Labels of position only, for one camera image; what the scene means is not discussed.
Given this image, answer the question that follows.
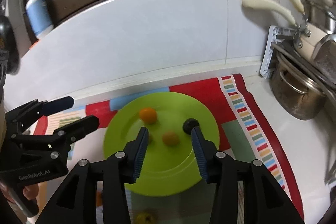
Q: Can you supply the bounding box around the large steel stockpot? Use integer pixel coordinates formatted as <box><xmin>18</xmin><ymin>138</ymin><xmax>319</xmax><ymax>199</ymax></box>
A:
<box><xmin>270</xmin><ymin>52</ymin><xmax>327</xmax><ymax>121</ymax></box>

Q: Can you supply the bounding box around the small orange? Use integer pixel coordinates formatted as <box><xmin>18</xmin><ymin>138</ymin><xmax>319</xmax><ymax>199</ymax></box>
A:
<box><xmin>139</xmin><ymin>107</ymin><xmax>157</xmax><ymax>124</ymax></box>
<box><xmin>162</xmin><ymin>132</ymin><xmax>180</xmax><ymax>146</ymax></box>

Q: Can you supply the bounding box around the green plastic plate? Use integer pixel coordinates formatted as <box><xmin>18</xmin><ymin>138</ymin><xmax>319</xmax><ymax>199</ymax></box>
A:
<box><xmin>103</xmin><ymin>92</ymin><xmax>220</xmax><ymax>197</ymax></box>

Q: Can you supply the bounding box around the blue white pump bottle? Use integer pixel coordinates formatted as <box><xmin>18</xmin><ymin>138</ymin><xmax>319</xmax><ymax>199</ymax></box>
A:
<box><xmin>26</xmin><ymin>0</ymin><xmax>54</xmax><ymax>40</ymax></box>

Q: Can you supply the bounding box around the person's left hand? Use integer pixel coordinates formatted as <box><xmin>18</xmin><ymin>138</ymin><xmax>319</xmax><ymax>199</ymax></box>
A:
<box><xmin>0</xmin><ymin>181</ymin><xmax>40</xmax><ymax>201</ymax></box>

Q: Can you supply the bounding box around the cream pan lower handle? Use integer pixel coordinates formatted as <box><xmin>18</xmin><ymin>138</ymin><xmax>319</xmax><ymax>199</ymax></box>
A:
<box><xmin>242</xmin><ymin>0</ymin><xmax>298</xmax><ymax>27</ymax></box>

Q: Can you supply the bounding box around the green tomato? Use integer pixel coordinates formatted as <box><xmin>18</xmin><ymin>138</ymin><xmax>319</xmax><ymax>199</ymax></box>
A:
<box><xmin>133</xmin><ymin>211</ymin><xmax>157</xmax><ymax>224</ymax></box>

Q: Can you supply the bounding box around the white metal shelf rack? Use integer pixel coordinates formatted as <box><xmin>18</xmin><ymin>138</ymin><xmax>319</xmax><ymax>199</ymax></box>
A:
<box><xmin>260</xmin><ymin>26</ymin><xmax>335</xmax><ymax>107</ymax></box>

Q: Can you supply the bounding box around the dark plum back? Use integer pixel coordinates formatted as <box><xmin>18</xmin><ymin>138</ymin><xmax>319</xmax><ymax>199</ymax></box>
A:
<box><xmin>182</xmin><ymin>118</ymin><xmax>199</xmax><ymax>135</ymax></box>

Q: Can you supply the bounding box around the steel pot with lid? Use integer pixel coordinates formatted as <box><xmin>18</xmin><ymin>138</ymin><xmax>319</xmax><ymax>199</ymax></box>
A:
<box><xmin>303</xmin><ymin>0</ymin><xmax>335</xmax><ymax>34</ymax></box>

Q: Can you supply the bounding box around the yellow plum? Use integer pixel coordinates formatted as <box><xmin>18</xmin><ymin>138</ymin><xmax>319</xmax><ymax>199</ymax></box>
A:
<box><xmin>148</xmin><ymin>134</ymin><xmax>153</xmax><ymax>144</ymax></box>

